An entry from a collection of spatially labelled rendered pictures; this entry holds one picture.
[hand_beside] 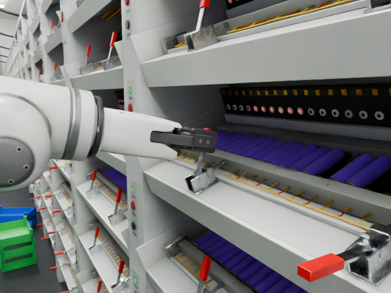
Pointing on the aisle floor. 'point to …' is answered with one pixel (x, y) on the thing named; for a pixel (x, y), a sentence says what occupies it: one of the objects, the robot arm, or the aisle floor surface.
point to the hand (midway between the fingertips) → (199, 139)
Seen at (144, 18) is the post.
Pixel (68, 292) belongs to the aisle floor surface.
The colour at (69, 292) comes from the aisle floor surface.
